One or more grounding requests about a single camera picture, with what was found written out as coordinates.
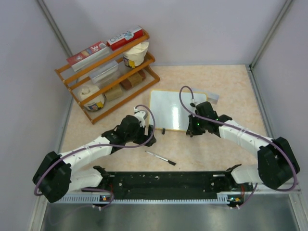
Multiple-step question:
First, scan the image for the white whiteboard yellow frame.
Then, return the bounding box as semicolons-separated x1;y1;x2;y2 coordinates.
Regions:
149;90;193;131

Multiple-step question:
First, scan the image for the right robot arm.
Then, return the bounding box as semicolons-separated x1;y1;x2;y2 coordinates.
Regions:
186;101;300;191

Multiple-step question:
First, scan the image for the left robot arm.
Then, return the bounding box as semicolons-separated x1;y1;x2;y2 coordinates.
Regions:
32;112;156;203

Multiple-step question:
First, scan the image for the grey whiteboard eraser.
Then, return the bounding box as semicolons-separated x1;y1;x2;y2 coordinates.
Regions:
192;88;219;104

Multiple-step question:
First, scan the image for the tan sponge block left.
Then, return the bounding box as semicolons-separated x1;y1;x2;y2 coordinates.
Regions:
104;84;123;101

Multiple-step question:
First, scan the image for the white bag lower container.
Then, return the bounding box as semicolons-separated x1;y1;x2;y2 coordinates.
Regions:
76;84;106;113

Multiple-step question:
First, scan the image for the white bag container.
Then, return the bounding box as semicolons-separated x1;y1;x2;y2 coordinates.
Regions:
76;84;106;113
123;41;149;68

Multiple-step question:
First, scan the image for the brown sponge block right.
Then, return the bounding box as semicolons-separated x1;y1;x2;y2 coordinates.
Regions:
120;70;146;90

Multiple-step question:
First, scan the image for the orange wooden shelf rack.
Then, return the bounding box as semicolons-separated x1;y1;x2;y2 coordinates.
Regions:
55;30;160;124

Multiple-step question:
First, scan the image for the clear plastic box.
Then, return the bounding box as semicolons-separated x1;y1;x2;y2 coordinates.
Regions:
89;61;121;86

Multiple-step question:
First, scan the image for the white bag upper container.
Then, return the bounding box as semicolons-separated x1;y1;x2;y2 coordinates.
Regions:
123;41;149;68

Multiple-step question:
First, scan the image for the red foil wrap box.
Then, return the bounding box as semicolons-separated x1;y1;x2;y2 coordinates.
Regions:
67;41;110;72

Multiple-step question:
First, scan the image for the red white long box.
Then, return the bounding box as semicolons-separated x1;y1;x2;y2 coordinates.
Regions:
107;26;143;51

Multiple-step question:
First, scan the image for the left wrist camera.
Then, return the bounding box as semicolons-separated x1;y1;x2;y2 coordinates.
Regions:
133;107;148;131

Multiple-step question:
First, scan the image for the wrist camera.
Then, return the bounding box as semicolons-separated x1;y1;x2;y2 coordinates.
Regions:
190;98;200;108
133;107;148;131

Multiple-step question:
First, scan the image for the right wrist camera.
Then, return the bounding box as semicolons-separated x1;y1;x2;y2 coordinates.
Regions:
190;98;200;108

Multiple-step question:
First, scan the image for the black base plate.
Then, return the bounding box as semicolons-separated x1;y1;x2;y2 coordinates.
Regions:
96;171;253;200

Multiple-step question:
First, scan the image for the grey slotted cable duct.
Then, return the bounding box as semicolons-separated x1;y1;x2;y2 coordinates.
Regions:
49;192;244;205

